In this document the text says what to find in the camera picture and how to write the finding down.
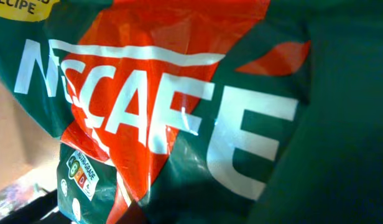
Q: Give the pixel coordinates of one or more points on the green Nescafe coffee bag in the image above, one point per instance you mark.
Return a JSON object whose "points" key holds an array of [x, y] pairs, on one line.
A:
{"points": [[265, 111]]}

